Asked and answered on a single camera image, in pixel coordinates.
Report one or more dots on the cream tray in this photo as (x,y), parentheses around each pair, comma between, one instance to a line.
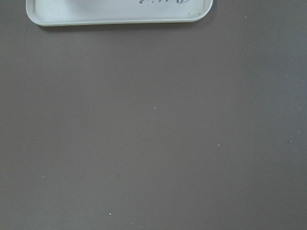
(92,12)

